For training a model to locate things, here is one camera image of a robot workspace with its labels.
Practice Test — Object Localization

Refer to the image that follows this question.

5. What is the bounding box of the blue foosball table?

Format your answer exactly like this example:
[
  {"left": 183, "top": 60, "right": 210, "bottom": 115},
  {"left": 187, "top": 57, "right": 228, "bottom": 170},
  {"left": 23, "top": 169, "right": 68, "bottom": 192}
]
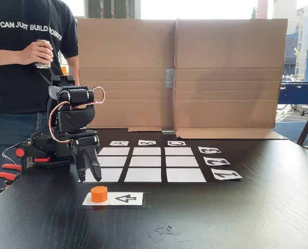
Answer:
[{"left": 277, "top": 81, "right": 308, "bottom": 116}]

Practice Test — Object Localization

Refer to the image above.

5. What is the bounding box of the red and black clamp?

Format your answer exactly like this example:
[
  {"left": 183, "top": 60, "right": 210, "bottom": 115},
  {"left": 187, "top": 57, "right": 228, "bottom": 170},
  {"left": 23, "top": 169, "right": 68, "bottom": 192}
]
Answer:
[{"left": 0, "top": 147, "right": 52, "bottom": 197}]

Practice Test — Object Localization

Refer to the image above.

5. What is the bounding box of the silver drink can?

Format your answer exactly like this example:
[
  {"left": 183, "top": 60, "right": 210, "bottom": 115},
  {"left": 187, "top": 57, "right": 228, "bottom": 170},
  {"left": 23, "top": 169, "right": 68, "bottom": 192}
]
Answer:
[{"left": 34, "top": 39, "right": 53, "bottom": 70}]

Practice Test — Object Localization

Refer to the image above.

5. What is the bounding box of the person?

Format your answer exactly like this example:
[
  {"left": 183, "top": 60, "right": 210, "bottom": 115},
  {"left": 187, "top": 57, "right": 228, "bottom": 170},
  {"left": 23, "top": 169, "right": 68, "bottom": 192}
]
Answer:
[{"left": 0, "top": 0, "right": 81, "bottom": 192}]

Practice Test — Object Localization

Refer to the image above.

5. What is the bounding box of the paper sheet number 2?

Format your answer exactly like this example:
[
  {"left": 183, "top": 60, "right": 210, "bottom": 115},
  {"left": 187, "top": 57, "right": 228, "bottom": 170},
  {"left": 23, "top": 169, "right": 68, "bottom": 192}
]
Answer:
[{"left": 203, "top": 156, "right": 231, "bottom": 166}]

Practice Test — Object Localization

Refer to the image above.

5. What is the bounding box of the brown cardboard screen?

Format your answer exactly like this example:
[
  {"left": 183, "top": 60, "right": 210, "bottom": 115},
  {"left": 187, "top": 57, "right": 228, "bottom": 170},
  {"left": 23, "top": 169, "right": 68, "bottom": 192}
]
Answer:
[{"left": 76, "top": 18, "right": 289, "bottom": 140}]

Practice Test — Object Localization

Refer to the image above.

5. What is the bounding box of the white nine-square grid sheet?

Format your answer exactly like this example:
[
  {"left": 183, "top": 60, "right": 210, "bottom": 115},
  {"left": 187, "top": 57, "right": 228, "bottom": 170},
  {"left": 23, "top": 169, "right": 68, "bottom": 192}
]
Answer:
[{"left": 77, "top": 147, "right": 208, "bottom": 183}]

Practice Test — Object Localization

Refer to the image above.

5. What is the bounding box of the red white servo cable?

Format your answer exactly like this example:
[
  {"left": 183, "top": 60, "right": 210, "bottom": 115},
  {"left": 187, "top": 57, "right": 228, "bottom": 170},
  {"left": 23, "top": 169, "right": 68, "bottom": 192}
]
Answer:
[{"left": 47, "top": 101, "right": 74, "bottom": 143}]

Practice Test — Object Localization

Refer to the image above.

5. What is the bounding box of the paper sheet with arrow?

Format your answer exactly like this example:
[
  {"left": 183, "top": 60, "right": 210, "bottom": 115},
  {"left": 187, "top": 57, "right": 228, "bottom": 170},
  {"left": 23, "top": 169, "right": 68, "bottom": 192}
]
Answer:
[{"left": 82, "top": 191, "right": 144, "bottom": 206}]

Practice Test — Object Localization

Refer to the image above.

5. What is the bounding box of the upright grey tape strip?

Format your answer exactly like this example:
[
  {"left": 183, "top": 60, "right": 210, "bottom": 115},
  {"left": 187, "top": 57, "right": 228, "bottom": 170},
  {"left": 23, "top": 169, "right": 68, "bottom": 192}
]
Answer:
[{"left": 165, "top": 68, "right": 175, "bottom": 89}]

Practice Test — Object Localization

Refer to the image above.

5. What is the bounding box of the paper sheet number 3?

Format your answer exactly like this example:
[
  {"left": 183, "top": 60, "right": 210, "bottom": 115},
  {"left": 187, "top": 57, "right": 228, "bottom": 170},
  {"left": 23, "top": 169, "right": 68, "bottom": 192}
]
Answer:
[{"left": 197, "top": 146, "right": 222, "bottom": 154}]

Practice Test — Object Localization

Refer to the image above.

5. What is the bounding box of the round orange token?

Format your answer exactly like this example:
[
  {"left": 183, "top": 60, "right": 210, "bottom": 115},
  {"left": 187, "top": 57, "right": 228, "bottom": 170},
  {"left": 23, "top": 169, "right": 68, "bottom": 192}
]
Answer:
[{"left": 90, "top": 186, "right": 109, "bottom": 203}]

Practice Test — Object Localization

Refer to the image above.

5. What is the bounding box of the paper sheet number 1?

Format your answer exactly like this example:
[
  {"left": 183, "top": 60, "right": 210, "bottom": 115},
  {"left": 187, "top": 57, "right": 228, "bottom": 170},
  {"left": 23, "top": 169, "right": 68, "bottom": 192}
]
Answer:
[{"left": 210, "top": 168, "right": 243, "bottom": 181}]

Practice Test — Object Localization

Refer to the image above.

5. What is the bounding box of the person's right hand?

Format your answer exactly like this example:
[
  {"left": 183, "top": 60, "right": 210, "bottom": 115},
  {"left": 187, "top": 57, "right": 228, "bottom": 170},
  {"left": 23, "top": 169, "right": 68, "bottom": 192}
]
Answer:
[{"left": 18, "top": 40, "right": 54, "bottom": 66}]

